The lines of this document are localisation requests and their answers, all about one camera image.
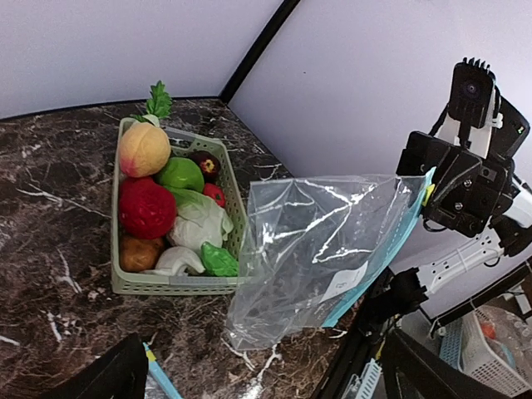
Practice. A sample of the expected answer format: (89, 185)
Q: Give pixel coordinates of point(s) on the white radish with leaves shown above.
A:
(157, 107)

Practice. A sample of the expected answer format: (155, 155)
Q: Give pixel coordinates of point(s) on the black right frame post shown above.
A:
(257, 49)

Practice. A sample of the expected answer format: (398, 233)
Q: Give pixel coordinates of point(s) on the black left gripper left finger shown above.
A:
(120, 373)

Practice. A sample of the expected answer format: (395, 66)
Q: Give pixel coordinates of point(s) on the white garlic toy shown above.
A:
(177, 261)

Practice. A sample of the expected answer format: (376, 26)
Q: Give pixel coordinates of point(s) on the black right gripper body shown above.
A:
(468, 190)

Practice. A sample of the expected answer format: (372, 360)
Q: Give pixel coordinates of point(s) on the brown potato toy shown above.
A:
(138, 255)

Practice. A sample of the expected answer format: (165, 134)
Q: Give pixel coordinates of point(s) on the dark red apple toy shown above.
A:
(208, 164)

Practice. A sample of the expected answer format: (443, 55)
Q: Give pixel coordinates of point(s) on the green leafy vegetable toy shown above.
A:
(218, 262)

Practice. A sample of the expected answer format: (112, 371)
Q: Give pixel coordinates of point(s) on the black table edge rail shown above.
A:
(351, 356)

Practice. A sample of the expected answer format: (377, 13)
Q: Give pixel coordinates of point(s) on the pale green perforated basket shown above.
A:
(122, 282)

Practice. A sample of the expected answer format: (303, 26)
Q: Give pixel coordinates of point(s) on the yellow peach toy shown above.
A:
(143, 150)

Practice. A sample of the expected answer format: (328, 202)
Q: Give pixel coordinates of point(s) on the white perforated storage basket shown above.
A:
(492, 346)

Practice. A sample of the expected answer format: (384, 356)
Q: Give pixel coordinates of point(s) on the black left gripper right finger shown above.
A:
(412, 371)

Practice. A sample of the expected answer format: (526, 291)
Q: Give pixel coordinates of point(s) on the white green cabbage toy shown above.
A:
(199, 219)

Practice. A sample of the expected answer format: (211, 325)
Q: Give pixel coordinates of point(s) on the clear zip bag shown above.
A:
(312, 247)
(158, 385)

